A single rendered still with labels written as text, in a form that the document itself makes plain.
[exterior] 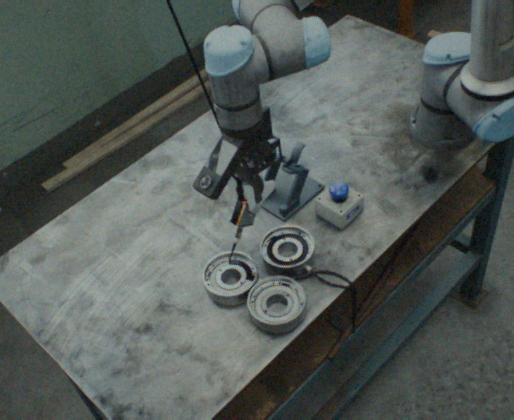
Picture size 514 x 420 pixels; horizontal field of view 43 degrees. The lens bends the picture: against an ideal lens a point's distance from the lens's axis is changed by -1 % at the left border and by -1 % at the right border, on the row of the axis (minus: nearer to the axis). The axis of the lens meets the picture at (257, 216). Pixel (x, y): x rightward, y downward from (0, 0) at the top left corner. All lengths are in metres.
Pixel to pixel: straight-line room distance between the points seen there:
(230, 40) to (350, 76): 0.76
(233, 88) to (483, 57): 0.48
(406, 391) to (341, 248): 0.83
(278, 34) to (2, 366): 1.63
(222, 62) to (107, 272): 0.55
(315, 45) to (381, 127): 0.56
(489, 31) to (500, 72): 0.09
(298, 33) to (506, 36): 0.38
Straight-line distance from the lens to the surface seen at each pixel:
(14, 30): 2.62
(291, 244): 1.28
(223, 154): 1.08
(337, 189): 1.30
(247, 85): 1.00
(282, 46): 1.01
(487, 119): 1.30
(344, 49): 1.81
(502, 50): 1.24
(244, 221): 1.21
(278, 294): 1.20
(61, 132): 2.89
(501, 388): 2.08
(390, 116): 1.58
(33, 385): 2.25
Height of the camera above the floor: 1.81
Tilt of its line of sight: 47 degrees down
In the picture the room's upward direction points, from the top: 9 degrees counter-clockwise
